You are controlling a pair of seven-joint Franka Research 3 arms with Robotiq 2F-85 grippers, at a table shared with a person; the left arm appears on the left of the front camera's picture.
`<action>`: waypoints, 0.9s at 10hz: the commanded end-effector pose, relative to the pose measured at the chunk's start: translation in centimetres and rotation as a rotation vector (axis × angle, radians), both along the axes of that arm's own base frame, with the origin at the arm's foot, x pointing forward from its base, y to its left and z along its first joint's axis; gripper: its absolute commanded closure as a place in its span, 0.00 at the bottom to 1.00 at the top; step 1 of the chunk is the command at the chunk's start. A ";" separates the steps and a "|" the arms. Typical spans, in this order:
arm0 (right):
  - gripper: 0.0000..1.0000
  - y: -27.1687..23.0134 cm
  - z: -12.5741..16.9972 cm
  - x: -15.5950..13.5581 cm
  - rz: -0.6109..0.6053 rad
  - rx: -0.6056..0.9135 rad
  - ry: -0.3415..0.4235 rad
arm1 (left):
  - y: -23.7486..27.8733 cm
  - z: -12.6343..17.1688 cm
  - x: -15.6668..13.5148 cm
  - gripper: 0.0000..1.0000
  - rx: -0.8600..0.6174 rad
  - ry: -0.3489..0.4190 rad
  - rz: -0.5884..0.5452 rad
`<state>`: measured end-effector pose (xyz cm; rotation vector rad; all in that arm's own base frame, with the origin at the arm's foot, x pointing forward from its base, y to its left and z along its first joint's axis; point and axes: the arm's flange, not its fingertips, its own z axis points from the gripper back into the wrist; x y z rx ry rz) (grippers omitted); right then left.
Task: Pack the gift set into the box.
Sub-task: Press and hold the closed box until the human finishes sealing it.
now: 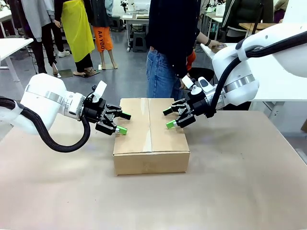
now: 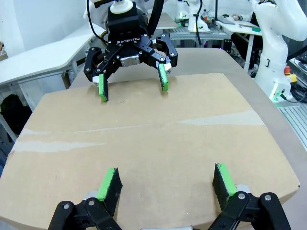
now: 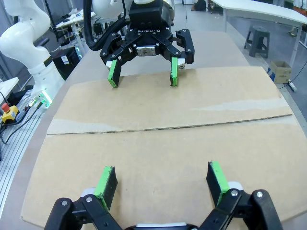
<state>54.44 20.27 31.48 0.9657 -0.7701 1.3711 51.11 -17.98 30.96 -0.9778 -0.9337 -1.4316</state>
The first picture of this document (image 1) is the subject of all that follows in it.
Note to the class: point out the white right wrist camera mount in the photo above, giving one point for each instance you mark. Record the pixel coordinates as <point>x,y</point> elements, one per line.
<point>194,89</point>

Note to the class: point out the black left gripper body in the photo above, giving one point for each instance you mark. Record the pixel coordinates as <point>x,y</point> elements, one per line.
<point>94,110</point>

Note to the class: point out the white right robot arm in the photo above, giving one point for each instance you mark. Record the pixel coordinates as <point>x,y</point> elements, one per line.
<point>239,72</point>

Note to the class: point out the mannequin with yellow apron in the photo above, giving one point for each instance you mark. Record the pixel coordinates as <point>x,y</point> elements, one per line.
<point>76,31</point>

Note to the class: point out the person in dark sweater, jeans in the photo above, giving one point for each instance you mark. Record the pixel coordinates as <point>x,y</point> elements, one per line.
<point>172,28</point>

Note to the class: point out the black lamp pole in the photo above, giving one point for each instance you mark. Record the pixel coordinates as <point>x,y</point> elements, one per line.
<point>257,16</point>

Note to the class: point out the person's left hand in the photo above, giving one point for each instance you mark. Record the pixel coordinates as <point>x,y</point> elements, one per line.
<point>217,43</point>

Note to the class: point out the wooden board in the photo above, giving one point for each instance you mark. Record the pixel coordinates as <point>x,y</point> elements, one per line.
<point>142,16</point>

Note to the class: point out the person's left forearm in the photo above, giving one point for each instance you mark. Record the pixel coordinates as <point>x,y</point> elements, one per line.
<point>202,38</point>

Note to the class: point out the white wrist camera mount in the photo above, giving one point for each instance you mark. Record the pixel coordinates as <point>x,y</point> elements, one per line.
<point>100,87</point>
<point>194,89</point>

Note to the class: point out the brown cardboard box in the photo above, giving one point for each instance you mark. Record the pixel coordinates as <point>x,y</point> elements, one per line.
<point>148,134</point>

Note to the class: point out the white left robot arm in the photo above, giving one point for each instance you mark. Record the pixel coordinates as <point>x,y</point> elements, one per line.
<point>43,95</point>

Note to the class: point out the red orange garment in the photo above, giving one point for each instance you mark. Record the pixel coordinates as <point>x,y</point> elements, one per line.
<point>191,61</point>

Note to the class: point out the person with white sneaker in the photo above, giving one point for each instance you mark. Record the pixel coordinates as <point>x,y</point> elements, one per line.
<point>62,53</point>

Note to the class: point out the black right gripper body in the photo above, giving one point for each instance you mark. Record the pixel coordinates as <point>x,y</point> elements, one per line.
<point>199,104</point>

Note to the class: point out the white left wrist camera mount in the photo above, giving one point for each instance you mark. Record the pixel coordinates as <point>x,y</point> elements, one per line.
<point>100,87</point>

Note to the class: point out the white side table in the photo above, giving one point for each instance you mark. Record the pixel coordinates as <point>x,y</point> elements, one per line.
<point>12,46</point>

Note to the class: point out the white sewing table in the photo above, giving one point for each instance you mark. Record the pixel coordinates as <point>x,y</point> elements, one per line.
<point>138,21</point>

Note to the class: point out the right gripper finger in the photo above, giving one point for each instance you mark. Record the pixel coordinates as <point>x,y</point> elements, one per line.
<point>178,106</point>
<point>184,121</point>

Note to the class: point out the mannequin with orange shorts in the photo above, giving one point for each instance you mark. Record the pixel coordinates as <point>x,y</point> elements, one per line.
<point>103,38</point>

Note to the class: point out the black wristband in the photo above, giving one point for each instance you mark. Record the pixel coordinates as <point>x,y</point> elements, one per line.
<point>208,42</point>

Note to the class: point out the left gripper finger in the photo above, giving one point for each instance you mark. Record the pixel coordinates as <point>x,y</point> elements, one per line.
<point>117,112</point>
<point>109,127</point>

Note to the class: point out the black plastic stool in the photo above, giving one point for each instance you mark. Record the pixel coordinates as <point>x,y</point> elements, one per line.
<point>139,42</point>

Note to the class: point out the wooden work table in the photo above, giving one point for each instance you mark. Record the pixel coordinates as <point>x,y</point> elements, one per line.
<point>247,26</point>

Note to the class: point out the person's right hand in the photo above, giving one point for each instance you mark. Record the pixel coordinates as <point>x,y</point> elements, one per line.
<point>182,85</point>

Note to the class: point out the seated person in black jacket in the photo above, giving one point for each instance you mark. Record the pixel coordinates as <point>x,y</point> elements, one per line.
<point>247,16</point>

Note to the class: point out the black chair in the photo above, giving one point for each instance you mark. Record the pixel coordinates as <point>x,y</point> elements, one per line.
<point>201,74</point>

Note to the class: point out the white plastic basket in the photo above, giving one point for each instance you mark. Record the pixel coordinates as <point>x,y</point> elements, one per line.
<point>221,10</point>

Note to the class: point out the dark mannequin base plate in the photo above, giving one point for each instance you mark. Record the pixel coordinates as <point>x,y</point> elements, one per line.
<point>65,73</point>
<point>92,73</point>

